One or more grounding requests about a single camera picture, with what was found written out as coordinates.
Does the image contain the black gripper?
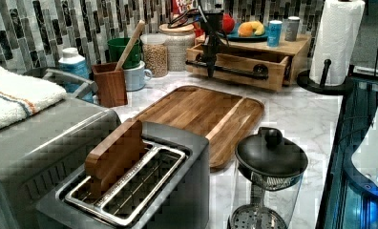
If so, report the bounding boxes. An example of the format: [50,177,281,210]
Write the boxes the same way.
[199,9,223,77]

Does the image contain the wooden drawer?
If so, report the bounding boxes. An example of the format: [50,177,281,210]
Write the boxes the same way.
[186,44,291,91]

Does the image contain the wooden drawer cabinet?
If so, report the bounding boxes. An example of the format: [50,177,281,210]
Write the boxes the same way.
[194,32,313,87]

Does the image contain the teal plate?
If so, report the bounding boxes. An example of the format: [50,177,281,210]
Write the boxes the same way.
[227,23,268,42]

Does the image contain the white jar wooden lid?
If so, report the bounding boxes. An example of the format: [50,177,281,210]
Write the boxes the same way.
[158,24,195,72]

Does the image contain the red plush fruit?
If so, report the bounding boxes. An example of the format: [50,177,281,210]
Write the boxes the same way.
[222,13,236,33]

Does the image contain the orange plush fruit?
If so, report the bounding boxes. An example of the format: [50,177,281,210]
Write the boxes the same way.
[238,22,253,37]

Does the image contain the large wooden cutting board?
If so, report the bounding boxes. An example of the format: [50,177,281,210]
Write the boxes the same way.
[136,86,264,171]

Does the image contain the clear-lid grain jar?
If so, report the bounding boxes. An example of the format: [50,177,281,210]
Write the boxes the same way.
[140,33,168,77]

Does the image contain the yellow plush banana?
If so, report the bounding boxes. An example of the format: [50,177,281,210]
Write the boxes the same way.
[250,20,265,36]

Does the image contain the red Froot Loops box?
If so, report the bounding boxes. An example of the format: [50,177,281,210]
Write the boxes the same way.
[171,0,197,14]

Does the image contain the blue cylindrical can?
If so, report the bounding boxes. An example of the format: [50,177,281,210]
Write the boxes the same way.
[267,20,283,47]

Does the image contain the white mug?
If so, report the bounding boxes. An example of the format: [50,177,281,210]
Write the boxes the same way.
[124,61,154,92]

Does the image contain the grey cylindrical can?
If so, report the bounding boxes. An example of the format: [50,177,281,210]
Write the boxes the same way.
[284,16,300,41]

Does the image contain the black paper towel holder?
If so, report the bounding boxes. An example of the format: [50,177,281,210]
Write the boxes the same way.
[297,59,354,95]

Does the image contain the green mug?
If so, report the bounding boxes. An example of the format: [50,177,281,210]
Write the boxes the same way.
[107,37,141,70]

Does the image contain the brown wooden utensil holder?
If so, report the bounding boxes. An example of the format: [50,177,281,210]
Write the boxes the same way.
[92,62,128,108]

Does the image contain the glass french press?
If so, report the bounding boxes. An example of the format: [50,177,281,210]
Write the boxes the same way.
[227,127,308,229]

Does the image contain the wooden slice in toaster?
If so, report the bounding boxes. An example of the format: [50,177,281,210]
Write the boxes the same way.
[85,119,146,198]

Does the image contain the silver two-slot toaster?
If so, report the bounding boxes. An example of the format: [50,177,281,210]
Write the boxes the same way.
[36,122,209,229]

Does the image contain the white paper towel roll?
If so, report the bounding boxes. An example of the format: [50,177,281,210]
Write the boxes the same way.
[309,0,365,86]

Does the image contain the blue white milk carton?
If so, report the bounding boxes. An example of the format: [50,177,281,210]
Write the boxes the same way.
[58,48,94,103]

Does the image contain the white striped towel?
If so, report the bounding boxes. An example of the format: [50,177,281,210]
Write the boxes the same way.
[0,66,67,129]

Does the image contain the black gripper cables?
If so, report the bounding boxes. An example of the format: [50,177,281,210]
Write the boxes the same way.
[166,0,210,30]

